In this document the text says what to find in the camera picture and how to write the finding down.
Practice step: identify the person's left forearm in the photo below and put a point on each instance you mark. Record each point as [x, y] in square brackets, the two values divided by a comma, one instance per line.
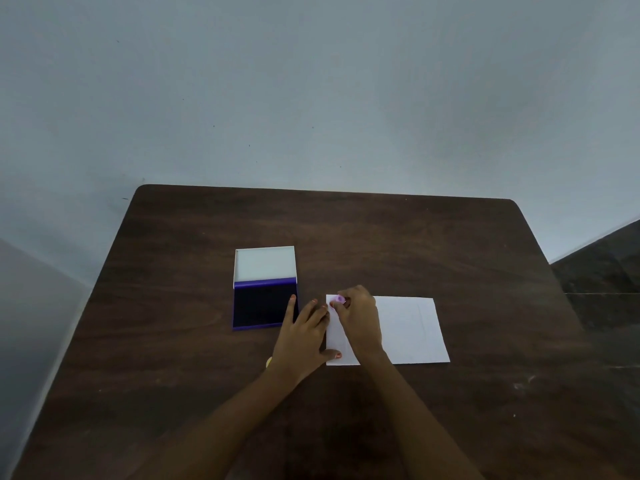
[225, 429]

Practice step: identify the person's right fingers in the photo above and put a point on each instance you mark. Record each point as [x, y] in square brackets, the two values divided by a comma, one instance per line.
[345, 307]

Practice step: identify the person's right hand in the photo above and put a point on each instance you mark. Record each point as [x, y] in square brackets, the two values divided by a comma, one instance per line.
[362, 324]

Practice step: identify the person's left hand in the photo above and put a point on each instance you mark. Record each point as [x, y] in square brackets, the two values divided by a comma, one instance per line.
[300, 347]

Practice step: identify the person's right forearm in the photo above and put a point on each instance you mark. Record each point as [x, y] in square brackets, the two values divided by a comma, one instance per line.
[415, 424]

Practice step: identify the person's left middle finger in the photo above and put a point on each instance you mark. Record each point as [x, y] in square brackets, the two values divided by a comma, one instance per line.
[318, 316]

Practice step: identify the white paper sheet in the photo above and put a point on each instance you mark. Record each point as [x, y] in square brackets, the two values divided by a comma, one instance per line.
[410, 329]

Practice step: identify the person's left little finger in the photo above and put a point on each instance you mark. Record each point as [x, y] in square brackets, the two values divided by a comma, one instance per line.
[291, 309]

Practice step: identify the person's left thumb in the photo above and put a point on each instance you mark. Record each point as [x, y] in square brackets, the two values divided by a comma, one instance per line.
[332, 354]

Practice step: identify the open purple ink pad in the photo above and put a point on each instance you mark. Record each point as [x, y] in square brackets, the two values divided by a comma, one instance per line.
[260, 304]

